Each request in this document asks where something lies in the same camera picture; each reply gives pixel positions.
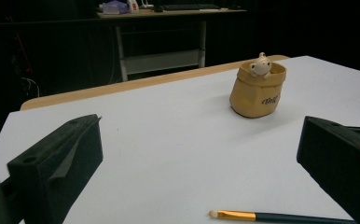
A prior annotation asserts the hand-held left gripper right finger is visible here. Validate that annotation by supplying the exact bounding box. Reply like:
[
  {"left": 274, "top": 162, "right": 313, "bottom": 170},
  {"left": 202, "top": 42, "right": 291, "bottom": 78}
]
[{"left": 297, "top": 116, "right": 360, "bottom": 224}]

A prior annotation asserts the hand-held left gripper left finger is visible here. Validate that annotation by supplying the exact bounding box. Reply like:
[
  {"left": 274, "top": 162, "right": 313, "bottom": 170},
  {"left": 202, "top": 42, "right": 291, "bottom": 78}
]
[{"left": 6, "top": 113, "right": 104, "bottom": 224}]

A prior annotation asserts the gold ferrule makeup brush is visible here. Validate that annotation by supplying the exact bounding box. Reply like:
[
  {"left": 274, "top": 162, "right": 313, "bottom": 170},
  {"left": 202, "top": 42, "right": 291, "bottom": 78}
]
[{"left": 208, "top": 209, "right": 356, "bottom": 224}]

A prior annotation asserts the yellow ceramic bear pot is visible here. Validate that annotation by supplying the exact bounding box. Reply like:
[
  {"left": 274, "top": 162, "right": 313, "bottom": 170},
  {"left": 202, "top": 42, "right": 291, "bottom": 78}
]
[{"left": 228, "top": 51, "right": 288, "bottom": 119}]

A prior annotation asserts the wooden table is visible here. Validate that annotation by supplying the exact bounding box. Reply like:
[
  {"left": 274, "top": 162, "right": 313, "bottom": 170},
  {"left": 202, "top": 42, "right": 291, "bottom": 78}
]
[{"left": 20, "top": 54, "right": 289, "bottom": 111}]

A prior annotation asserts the white table cover sheet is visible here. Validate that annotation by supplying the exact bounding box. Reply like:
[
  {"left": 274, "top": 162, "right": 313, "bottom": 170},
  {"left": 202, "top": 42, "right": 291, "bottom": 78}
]
[{"left": 0, "top": 55, "right": 360, "bottom": 224}]

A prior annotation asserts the background desk with metal legs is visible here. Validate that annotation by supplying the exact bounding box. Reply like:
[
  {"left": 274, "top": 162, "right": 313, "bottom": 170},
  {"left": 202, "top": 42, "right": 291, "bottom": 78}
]
[{"left": 96, "top": 8, "right": 247, "bottom": 82}]

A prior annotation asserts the white bottle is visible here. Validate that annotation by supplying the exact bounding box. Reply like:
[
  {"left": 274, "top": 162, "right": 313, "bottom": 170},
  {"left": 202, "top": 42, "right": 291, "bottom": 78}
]
[{"left": 127, "top": 0, "right": 140, "bottom": 14}]

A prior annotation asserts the black keyboard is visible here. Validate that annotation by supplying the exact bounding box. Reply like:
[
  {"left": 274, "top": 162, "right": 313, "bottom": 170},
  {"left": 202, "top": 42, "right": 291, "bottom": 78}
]
[{"left": 162, "top": 3, "right": 221, "bottom": 11}]

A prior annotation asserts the white cable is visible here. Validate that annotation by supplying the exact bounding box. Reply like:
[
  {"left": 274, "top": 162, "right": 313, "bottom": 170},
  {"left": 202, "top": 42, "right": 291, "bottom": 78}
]
[{"left": 21, "top": 77, "right": 41, "bottom": 98}]

